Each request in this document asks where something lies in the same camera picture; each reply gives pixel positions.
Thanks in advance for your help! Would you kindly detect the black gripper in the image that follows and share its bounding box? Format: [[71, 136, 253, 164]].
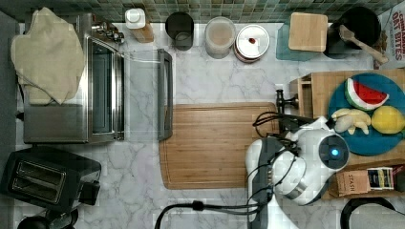
[[275, 89, 316, 135]]

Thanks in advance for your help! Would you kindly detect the wooden drawer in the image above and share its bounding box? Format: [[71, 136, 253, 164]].
[[289, 74, 313, 117]]

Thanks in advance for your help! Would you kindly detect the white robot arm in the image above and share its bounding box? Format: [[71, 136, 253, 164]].
[[245, 90, 350, 229]]

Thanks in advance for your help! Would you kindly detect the plush peeled banana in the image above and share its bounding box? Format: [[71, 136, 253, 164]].
[[331, 108, 371, 135]]

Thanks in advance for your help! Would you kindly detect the plush watermelon slice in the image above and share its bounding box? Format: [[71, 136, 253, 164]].
[[345, 78, 390, 111]]

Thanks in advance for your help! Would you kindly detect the brown stash tea box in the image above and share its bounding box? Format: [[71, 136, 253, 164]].
[[329, 170, 371, 198]]

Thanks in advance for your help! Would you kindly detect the large wooden cutting board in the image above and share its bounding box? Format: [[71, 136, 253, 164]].
[[160, 102, 276, 190]]

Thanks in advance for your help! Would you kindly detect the teal container with wooden lid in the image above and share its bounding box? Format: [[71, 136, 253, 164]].
[[276, 12, 329, 61]]

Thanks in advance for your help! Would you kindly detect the white lidded tin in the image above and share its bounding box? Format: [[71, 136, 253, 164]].
[[234, 25, 269, 63]]

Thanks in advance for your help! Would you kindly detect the teal round plate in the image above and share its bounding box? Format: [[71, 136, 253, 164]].
[[328, 73, 405, 156]]

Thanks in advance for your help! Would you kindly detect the plush yellow lemon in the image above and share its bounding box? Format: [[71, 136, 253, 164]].
[[372, 106, 404, 135]]

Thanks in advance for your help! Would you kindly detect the wooden spoon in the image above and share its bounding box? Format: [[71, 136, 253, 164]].
[[339, 25, 389, 64]]

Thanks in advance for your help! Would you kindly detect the black yellow tea box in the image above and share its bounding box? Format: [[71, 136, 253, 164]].
[[367, 167, 394, 190]]

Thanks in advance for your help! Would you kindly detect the clear jar of cereal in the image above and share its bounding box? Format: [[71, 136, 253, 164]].
[[204, 16, 236, 59]]

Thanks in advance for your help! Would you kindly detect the black bowl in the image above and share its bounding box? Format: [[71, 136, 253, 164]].
[[324, 7, 381, 59]]

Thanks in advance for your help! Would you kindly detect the dark round cup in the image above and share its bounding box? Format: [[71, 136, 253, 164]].
[[165, 12, 194, 51]]

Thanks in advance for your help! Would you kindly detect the oat bites cereal box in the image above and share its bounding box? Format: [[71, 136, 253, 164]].
[[373, 2, 405, 70]]

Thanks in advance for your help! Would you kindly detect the stainless toaster oven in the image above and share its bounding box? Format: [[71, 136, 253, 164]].
[[24, 13, 173, 144]]

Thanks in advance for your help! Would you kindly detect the white capped spice bottle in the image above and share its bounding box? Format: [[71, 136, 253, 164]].
[[125, 8, 154, 43]]

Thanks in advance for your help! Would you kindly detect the beige cloth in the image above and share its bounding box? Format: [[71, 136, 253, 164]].
[[11, 8, 85, 105]]

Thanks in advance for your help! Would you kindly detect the black toaster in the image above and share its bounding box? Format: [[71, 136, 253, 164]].
[[1, 146, 101, 213]]

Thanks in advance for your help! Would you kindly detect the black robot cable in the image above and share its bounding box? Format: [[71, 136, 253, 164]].
[[154, 199, 268, 229]]

